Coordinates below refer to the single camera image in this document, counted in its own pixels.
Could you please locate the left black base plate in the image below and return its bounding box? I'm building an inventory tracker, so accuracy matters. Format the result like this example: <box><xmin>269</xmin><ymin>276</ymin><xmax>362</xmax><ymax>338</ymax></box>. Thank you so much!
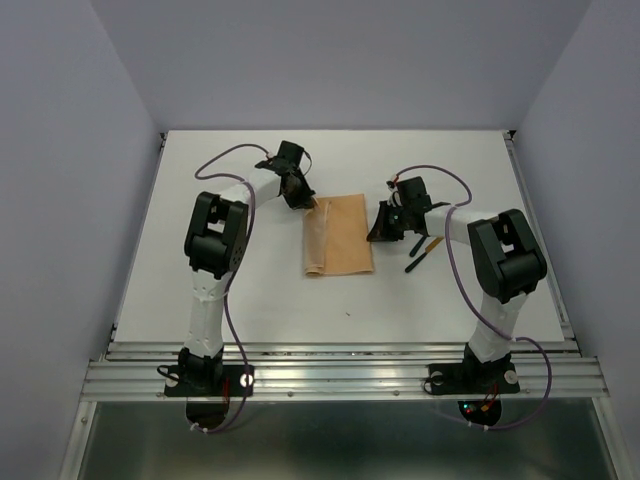
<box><xmin>156</xmin><ymin>364</ymin><xmax>255</xmax><ymax>398</ymax></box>

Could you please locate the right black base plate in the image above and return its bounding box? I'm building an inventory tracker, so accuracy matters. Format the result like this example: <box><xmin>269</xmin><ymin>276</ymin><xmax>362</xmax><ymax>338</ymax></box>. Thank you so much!
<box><xmin>423</xmin><ymin>363</ymin><xmax>520</xmax><ymax>397</ymax></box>

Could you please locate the aluminium rail frame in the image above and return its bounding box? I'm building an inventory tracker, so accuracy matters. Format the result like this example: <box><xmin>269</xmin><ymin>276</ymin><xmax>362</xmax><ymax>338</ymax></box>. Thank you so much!
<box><xmin>61</xmin><ymin>130</ymin><xmax>630</xmax><ymax>479</ymax></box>

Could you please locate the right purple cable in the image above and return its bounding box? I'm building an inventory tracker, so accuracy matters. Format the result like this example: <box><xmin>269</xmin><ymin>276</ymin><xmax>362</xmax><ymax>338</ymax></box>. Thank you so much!
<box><xmin>385</xmin><ymin>163</ymin><xmax>554</xmax><ymax>434</ymax></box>

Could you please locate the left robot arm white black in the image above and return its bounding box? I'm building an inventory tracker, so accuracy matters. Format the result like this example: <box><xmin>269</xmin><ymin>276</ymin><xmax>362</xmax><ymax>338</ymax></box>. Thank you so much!
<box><xmin>176</xmin><ymin>141</ymin><xmax>315</xmax><ymax>394</ymax></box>

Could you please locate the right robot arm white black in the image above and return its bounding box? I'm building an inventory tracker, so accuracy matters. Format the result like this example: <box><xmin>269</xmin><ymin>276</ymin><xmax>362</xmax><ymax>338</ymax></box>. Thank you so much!
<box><xmin>367</xmin><ymin>177</ymin><xmax>547</xmax><ymax>390</ymax></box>

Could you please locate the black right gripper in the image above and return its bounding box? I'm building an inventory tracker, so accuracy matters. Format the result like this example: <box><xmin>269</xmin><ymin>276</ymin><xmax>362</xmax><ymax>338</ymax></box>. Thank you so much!
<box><xmin>365</xmin><ymin>200</ymin><xmax>410</xmax><ymax>242</ymax></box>

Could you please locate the peach cloth napkin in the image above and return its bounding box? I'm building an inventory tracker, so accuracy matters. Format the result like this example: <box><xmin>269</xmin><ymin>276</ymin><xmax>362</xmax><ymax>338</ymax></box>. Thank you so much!
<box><xmin>303</xmin><ymin>194</ymin><xmax>374</xmax><ymax>276</ymax></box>

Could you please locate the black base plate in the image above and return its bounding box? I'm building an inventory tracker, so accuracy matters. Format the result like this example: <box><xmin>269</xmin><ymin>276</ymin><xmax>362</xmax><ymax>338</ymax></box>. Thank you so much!
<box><xmin>423</xmin><ymin>363</ymin><xmax>520</xmax><ymax>397</ymax></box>
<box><xmin>156</xmin><ymin>364</ymin><xmax>255</xmax><ymax>398</ymax></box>

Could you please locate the gold fork black handle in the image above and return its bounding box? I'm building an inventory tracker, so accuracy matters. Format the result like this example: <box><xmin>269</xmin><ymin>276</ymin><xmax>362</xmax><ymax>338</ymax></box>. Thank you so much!
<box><xmin>409</xmin><ymin>237</ymin><xmax>427</xmax><ymax>258</ymax></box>

